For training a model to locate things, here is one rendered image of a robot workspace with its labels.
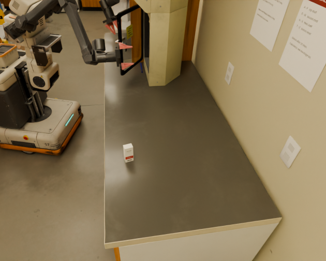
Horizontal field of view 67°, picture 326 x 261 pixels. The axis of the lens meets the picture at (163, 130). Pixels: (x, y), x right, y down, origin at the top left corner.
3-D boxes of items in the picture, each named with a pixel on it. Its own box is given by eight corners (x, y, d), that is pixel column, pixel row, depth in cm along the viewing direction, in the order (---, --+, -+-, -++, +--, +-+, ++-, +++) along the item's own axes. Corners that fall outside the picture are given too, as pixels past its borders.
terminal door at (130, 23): (143, 59, 188) (143, 1, 162) (121, 76, 167) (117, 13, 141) (142, 59, 188) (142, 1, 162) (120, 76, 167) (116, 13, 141)
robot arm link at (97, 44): (94, 63, 149) (84, 62, 141) (92, 44, 148) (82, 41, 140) (110, 60, 144) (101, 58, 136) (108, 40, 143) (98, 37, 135)
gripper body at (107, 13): (108, 22, 161) (103, 10, 158) (120, 16, 156) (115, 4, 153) (103, 24, 156) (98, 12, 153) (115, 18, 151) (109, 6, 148)
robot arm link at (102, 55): (96, 63, 143) (95, 61, 138) (94, 52, 143) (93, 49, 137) (108, 62, 144) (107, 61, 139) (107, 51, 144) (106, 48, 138)
